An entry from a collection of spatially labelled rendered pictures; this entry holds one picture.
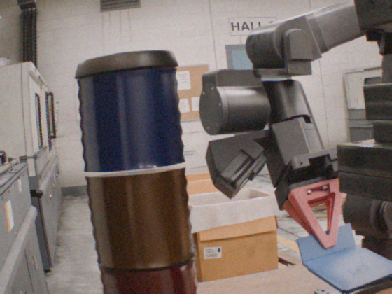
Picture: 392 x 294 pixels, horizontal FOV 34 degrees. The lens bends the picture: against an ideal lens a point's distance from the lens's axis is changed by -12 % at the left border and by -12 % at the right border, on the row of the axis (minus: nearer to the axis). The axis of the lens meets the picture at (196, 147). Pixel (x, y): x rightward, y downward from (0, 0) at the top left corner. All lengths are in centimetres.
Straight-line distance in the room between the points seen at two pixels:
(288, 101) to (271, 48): 6
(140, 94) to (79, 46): 1107
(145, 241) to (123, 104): 5
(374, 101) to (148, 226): 30
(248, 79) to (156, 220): 55
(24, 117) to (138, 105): 483
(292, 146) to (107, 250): 53
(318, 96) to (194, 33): 241
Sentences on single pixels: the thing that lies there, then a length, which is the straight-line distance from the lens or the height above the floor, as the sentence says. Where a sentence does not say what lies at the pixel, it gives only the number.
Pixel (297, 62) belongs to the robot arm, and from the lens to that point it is 79.
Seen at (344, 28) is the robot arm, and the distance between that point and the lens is 87.
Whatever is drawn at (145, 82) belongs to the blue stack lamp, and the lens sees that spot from 24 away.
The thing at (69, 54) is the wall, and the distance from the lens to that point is 1130.
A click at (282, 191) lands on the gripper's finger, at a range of 78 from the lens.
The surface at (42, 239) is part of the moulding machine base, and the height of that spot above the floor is 33.
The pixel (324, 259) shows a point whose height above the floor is 100.
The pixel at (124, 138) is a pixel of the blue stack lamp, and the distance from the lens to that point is 24.
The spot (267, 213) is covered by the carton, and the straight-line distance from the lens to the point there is 403.
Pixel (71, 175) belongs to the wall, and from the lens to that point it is 1127.
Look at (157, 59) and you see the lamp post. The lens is 24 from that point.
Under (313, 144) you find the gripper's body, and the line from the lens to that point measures 77.
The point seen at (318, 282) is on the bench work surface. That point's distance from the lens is 102.
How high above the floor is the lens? 117
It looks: 3 degrees down
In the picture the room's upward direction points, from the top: 5 degrees counter-clockwise
